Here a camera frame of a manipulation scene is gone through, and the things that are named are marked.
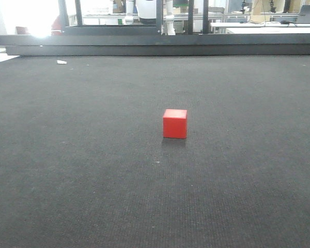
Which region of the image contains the black metal frame rail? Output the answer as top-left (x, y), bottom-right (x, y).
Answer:
top-left (0, 34), bottom-right (310, 56)

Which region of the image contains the white paper scrap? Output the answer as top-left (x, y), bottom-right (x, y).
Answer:
top-left (57, 60), bottom-right (67, 65)

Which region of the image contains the red magnetic cube block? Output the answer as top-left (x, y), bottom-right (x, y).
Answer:
top-left (163, 109), bottom-right (187, 139)

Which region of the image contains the white background table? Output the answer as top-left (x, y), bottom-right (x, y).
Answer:
top-left (210, 22), bottom-right (310, 34)

